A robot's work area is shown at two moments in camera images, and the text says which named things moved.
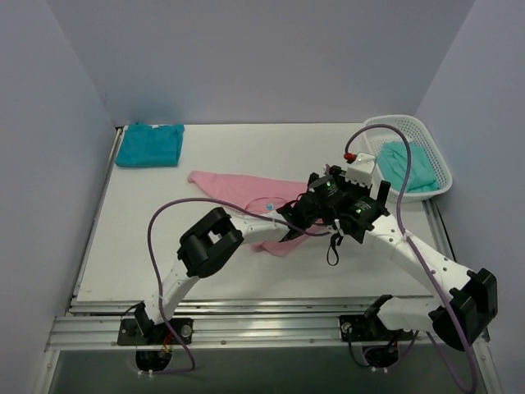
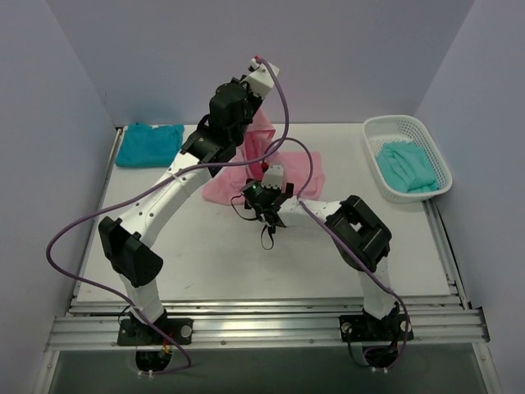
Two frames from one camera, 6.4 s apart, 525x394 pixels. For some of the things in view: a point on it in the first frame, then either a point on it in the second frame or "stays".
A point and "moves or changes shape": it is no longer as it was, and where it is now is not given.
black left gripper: x=293 y=223 to x=244 y=106
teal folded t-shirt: x=149 y=145 stays
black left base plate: x=130 y=334 stays
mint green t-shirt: x=392 y=162 stays
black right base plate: x=359 y=327 stays
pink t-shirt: x=253 y=194 moves or changes shape
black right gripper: x=335 y=171 to x=267 y=211
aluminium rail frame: x=238 y=325 stays
